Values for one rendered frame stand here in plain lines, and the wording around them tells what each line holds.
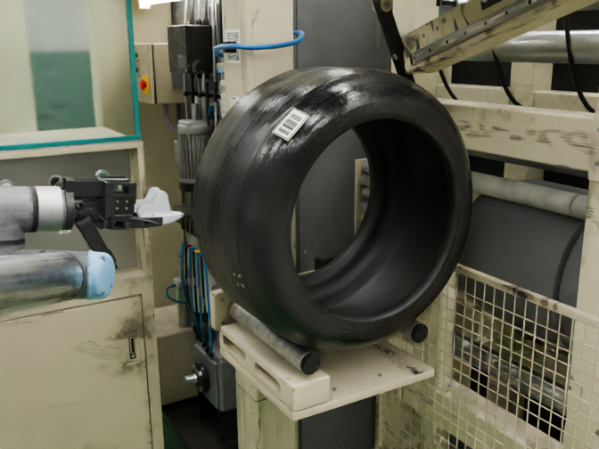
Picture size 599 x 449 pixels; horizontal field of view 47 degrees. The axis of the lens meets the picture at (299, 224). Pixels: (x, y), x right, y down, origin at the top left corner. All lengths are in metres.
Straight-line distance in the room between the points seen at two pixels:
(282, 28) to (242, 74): 0.14
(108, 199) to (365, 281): 0.73
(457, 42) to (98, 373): 1.28
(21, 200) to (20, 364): 0.86
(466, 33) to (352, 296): 0.65
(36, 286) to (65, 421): 1.13
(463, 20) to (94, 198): 0.88
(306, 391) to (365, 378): 0.19
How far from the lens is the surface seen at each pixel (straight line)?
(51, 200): 1.16
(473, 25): 1.56
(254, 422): 1.86
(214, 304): 1.63
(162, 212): 1.22
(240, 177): 1.22
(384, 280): 1.64
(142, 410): 2.10
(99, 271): 1.08
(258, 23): 1.60
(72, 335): 1.94
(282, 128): 1.21
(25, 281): 0.92
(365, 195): 1.92
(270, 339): 1.47
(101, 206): 1.20
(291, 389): 1.38
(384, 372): 1.56
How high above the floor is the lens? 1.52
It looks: 15 degrees down
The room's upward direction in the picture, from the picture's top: 1 degrees counter-clockwise
